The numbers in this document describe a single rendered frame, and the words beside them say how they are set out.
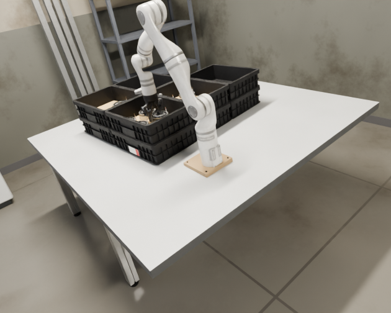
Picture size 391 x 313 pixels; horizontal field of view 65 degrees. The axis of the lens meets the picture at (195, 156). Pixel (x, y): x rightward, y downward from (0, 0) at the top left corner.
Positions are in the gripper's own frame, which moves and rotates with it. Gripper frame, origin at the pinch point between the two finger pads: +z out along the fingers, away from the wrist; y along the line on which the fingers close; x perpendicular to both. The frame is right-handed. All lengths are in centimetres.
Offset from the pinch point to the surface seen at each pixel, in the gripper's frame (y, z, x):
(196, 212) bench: -35, 15, -57
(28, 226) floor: -63, 86, 108
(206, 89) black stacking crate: 39.6, -2.8, -5.2
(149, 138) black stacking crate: -18.7, 0.0, -16.3
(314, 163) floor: 118, 85, -44
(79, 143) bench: -25, 16, 50
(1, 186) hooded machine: -59, 66, 152
